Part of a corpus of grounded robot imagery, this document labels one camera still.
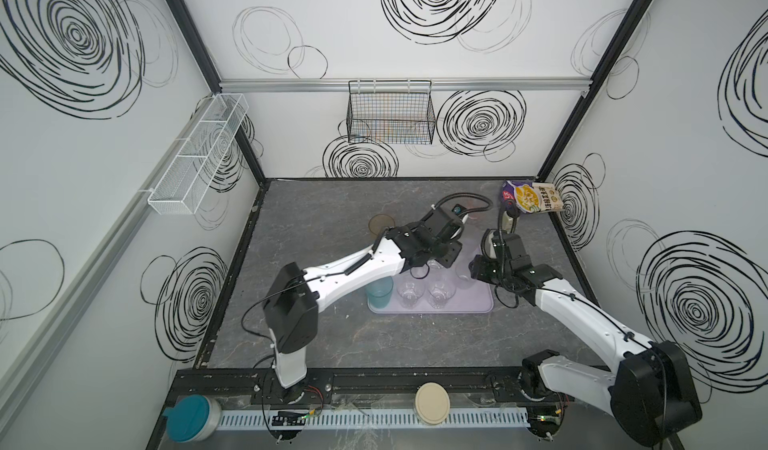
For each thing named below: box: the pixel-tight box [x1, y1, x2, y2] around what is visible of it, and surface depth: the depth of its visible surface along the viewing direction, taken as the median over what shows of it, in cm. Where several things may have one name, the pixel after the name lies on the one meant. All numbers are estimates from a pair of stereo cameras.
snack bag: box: [501, 180, 564, 213], surface depth 117 cm
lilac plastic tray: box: [368, 252, 494, 314], surface depth 89 cm
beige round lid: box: [415, 382, 451, 425], surface depth 67 cm
